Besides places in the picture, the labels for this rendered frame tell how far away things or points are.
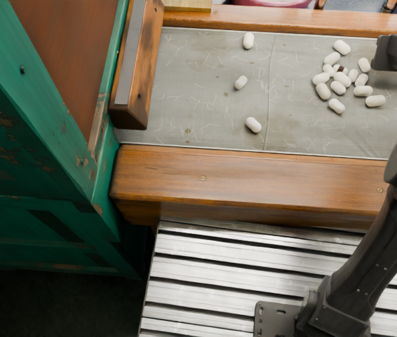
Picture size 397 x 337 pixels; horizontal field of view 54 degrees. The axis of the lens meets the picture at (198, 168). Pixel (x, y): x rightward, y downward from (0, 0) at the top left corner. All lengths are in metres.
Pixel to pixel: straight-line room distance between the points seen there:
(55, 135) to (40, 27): 0.12
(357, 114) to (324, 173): 0.17
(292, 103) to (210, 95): 0.17
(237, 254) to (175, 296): 0.14
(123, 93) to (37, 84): 0.27
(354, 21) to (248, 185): 0.46
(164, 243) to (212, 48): 0.43
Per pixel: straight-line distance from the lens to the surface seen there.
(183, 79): 0.84
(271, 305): 0.74
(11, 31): 0.39
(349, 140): 0.81
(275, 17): 0.93
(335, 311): 0.60
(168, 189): 0.69
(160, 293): 0.74
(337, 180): 0.74
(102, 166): 0.66
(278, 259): 0.76
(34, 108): 0.42
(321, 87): 0.84
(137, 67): 0.72
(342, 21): 0.96
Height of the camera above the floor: 1.41
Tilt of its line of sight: 66 degrees down
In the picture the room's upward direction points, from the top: straight up
